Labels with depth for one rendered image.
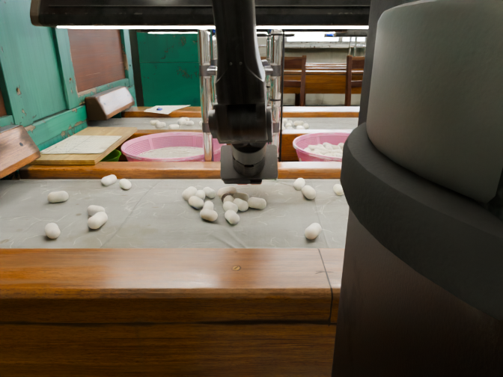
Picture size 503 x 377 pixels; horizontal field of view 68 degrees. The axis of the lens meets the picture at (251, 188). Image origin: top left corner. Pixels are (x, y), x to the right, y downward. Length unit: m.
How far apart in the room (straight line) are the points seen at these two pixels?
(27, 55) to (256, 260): 0.75
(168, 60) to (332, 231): 2.94
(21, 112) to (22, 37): 0.17
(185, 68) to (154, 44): 0.31
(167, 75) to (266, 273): 3.06
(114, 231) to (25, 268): 0.15
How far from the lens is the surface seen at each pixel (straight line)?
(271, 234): 0.59
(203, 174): 0.81
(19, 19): 1.04
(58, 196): 0.77
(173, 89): 3.44
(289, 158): 1.14
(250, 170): 0.64
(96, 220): 0.64
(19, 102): 0.97
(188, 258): 0.49
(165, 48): 3.42
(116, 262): 0.50
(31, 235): 0.68
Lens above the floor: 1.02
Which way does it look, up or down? 22 degrees down
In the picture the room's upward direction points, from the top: straight up
